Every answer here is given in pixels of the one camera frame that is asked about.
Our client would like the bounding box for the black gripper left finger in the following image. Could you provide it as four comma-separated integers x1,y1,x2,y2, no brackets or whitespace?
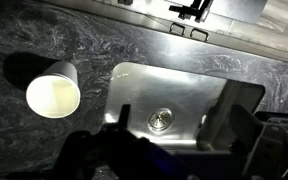
52,103,192,180

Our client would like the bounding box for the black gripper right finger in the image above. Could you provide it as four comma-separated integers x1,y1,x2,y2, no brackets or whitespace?
229,104,288,180

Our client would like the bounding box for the round metal sink drain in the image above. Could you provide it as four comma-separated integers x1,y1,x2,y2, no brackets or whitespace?
146,107,175,133

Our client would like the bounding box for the stainless steel sink basin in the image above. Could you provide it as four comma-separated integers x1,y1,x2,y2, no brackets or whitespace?
102,61,267,151

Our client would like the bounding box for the white paper cup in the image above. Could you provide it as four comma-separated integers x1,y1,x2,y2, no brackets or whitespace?
25,60,82,119

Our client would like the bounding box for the metal cabinet door handle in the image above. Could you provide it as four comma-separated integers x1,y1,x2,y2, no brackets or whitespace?
189,27,210,43
169,21,186,37

